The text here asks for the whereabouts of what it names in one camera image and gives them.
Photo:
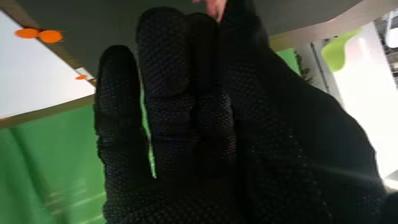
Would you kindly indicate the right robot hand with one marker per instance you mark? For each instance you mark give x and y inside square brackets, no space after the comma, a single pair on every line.
[237,150]

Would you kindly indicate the white sheet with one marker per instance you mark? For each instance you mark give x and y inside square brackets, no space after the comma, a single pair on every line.
[36,76]

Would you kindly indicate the dark mat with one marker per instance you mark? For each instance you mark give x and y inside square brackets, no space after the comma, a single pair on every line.
[100,20]

